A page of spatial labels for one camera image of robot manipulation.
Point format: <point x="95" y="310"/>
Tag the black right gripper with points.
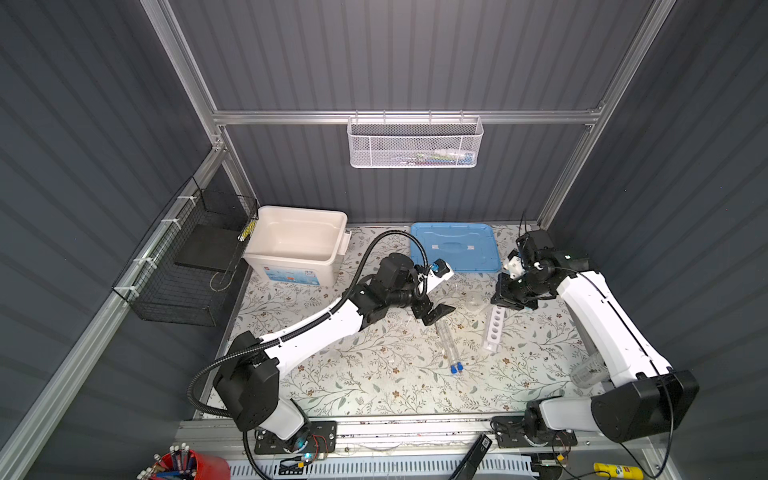
<point x="500" y="295"/>

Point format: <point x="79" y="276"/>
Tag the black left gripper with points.
<point x="425" y="304"/>

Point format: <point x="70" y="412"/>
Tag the blue capped test tube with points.
<point x="456" y="365"/>
<point x="438" y="330"/>

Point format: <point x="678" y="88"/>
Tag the small white tube rack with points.
<point x="493" y="333"/>

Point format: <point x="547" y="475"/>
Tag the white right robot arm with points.
<point x="647" y="395"/>

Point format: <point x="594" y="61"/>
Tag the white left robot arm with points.
<point x="244" y="384"/>

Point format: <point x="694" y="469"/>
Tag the clear glass flask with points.
<point x="471" y="293"/>

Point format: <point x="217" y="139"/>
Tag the blue plastic box lid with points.
<point x="465" y="247"/>

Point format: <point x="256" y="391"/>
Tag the white plastic storage bin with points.
<point x="298" y="245"/>

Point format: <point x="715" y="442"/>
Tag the black flat device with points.
<point x="468" y="466"/>

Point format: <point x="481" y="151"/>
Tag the red cup of pens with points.
<point x="181" y="462"/>

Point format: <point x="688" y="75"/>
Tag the white wire mesh basket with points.
<point x="420" y="143"/>

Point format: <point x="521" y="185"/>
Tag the black wire wall basket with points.
<point x="192" y="261"/>

